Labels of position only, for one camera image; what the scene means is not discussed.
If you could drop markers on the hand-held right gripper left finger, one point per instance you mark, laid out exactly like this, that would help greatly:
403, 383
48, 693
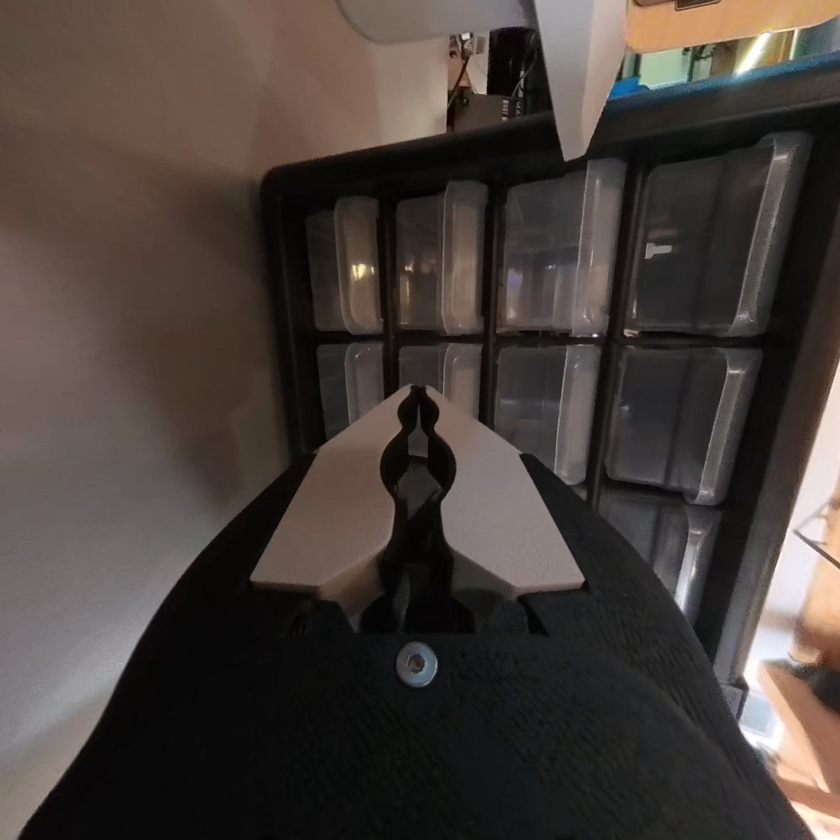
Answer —
328, 518

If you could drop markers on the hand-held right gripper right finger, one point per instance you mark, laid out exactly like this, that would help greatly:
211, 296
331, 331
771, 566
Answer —
512, 525

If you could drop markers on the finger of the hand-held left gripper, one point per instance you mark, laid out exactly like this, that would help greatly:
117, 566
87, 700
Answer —
426, 16
581, 65

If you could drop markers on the set of clear cabinet drawers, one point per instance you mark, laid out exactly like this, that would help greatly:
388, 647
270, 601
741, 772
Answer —
558, 262

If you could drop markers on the black drawer cabinet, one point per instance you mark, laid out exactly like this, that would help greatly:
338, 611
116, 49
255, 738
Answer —
807, 394

